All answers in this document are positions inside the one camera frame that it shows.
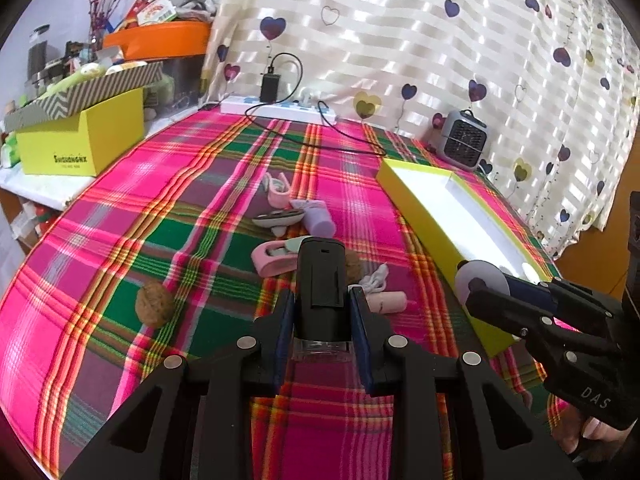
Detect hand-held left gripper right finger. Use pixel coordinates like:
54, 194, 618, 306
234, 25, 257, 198
350, 285, 583, 480

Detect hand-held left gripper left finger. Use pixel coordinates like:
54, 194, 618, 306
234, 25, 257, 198
62, 290, 296, 480

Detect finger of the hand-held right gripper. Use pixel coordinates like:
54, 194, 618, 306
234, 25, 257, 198
465, 282, 623, 361
492, 270, 615, 320

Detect white round disc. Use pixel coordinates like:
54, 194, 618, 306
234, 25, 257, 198
454, 260, 511, 311

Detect pink lip balm tube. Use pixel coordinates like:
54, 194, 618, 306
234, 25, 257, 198
367, 291, 418, 315

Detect white cord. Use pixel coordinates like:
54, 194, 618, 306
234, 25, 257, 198
360, 262, 391, 293

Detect black bottle with clear base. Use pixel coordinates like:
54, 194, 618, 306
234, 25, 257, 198
292, 236, 357, 363

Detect brown walnut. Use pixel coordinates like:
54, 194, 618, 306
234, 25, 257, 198
344, 251, 363, 286
135, 282, 176, 330

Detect black round makeup compact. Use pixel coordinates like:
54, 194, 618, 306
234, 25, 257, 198
252, 208, 306, 236

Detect yellow box lid tray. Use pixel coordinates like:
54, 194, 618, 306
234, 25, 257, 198
376, 157, 561, 358

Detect person's right hand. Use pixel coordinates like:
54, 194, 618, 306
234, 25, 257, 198
552, 400, 631, 461

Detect brown wooden wardrobe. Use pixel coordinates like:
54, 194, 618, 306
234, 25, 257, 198
555, 200, 640, 286

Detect purple cream tube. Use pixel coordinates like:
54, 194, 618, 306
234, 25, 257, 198
290, 199, 335, 236

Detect pink hair clip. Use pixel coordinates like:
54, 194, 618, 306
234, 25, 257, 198
263, 172, 292, 209

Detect grey mini heater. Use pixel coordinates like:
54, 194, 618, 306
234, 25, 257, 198
440, 109, 488, 168

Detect pink green plaid tablecloth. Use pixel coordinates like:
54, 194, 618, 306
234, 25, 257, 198
0, 105, 566, 480

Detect white power strip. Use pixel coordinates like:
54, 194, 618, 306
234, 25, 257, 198
220, 95, 338, 125

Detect black charger adapter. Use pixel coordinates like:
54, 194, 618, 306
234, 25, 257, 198
260, 74, 282, 103

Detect yellow cardboard box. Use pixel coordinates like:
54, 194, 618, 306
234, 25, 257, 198
15, 87, 146, 177

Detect striped heart print curtain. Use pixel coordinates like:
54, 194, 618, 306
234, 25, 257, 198
200, 0, 640, 261

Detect grey chevron box lid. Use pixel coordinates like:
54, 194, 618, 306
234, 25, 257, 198
4, 61, 165, 132

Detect orange plastic bin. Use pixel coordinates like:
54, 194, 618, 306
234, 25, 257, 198
102, 21, 212, 61

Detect green plush toy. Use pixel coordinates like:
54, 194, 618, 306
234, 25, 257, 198
37, 62, 108, 101

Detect grey crumpled cloth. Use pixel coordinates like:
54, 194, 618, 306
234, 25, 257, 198
175, 0, 223, 23

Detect red printed carton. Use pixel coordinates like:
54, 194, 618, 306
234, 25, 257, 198
131, 0, 180, 26

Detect purple dried branches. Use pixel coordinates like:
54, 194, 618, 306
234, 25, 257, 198
85, 0, 131, 46

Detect black charger cable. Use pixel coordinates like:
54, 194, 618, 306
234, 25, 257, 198
245, 52, 388, 156

